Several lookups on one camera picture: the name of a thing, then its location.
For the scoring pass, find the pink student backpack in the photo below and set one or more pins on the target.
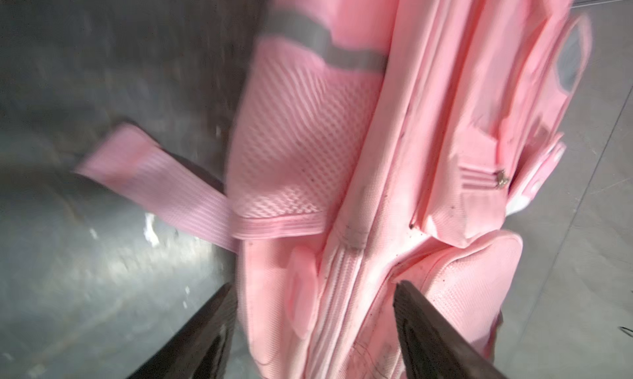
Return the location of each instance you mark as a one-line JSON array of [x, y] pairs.
[[376, 142]]

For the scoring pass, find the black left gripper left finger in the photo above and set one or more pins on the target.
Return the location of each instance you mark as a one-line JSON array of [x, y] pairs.
[[201, 348]]

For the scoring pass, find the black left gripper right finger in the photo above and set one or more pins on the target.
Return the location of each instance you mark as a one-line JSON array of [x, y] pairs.
[[431, 347]]

